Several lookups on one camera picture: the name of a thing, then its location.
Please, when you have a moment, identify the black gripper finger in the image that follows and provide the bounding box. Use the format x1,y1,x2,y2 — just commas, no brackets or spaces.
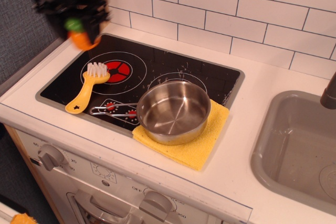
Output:
80,18,102,44
48,13,68,40

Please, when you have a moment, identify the orange bottle with green cap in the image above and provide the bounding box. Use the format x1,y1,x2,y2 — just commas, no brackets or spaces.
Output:
64,17,101,51

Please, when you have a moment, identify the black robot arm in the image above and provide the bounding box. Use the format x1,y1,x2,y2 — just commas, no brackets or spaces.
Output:
32,0,109,50

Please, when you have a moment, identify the yellow dish brush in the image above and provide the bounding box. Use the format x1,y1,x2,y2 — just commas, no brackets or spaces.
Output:
65,62,110,114

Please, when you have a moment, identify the black toy stovetop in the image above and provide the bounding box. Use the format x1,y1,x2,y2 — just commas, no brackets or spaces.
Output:
36,35,245,136

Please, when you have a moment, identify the stainless steel pot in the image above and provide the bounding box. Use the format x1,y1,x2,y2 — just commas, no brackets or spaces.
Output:
89,81,212,145

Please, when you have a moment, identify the grey left oven knob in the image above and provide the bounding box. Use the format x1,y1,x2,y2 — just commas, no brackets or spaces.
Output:
38,144,65,171

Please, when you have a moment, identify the grey oven knob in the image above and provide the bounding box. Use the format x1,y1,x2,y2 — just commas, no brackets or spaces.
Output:
139,191,173,222
38,144,65,171

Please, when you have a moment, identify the yellow cloth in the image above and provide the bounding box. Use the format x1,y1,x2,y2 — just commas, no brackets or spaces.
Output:
132,100,229,171

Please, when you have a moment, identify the grey right oven knob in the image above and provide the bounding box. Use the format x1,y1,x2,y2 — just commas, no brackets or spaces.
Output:
139,191,173,222

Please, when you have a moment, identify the orange object at corner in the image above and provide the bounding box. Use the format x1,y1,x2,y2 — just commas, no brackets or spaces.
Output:
10,213,37,224

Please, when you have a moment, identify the grey sink basin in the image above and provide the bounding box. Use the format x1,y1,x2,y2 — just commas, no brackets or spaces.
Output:
251,90,335,215

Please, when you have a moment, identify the grey faucet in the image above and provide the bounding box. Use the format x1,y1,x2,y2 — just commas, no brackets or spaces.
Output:
320,73,336,110

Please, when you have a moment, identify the oven door handle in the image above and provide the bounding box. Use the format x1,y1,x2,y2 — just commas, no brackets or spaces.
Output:
73,190,144,223

